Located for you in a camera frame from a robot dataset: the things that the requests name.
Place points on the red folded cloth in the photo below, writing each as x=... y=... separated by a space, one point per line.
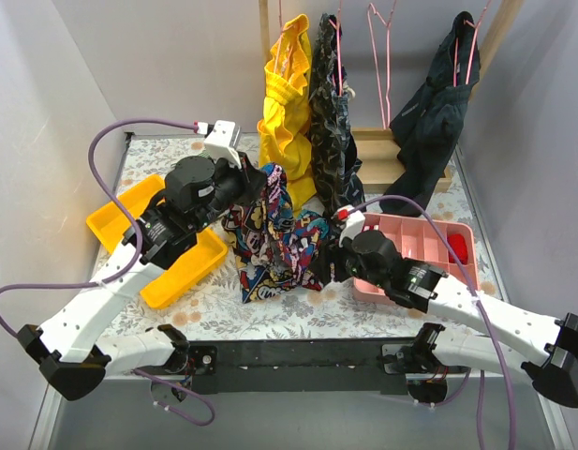
x=459 y=246

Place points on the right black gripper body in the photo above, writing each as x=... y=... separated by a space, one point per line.
x=335 y=256

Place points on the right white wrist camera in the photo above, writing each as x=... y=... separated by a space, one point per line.
x=350 y=221

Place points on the red white striped sock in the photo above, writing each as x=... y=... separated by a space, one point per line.
x=370 y=228

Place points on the yellow shorts on hanger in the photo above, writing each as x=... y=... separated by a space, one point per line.
x=286 y=118

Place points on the pink hanger under yellow shorts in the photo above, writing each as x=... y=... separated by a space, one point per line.
x=283 y=50

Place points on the colourful comic print shorts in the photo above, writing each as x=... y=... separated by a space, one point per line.
x=273 y=247

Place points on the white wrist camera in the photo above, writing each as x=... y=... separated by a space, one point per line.
x=350 y=221
x=220 y=141

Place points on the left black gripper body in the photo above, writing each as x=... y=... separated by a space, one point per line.
x=250 y=178

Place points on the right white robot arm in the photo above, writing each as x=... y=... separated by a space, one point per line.
x=535 y=348

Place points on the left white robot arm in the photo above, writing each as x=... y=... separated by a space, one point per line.
x=69 y=348

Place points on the yellow plastic tray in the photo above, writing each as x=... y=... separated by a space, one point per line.
x=108 y=224

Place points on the pink hanger under leaf shorts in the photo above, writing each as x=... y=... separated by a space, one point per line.
x=338 y=67

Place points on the wooden clothes rack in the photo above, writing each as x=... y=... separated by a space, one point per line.
x=376 y=146

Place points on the pink divided organiser tray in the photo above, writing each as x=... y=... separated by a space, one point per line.
x=424 y=234

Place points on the dark leaf print shorts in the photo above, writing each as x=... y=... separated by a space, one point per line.
x=334 y=152

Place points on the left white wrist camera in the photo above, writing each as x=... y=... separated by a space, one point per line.
x=220 y=141

